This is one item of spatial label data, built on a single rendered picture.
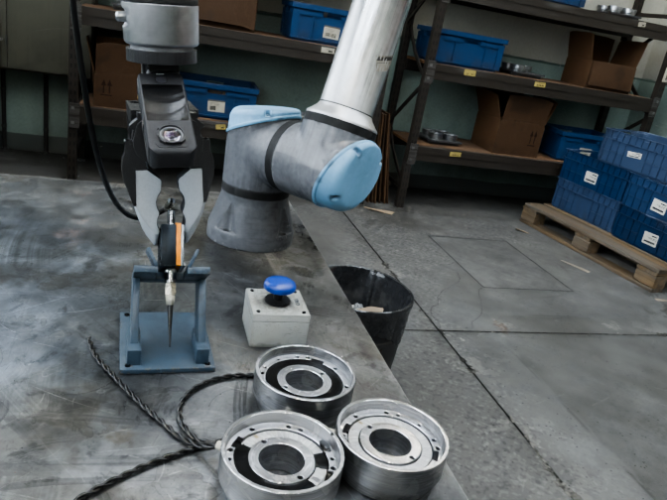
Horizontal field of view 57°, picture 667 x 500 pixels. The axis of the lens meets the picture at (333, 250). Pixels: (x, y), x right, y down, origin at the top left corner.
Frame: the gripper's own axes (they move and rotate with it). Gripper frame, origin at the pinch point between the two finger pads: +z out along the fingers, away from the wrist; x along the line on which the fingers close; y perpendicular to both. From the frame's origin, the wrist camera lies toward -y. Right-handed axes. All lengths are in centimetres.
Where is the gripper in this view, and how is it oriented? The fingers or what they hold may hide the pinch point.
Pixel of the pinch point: (171, 235)
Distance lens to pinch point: 72.0
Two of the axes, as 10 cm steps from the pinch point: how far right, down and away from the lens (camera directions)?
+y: -3.7, -3.8, 8.5
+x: -9.3, 0.9, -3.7
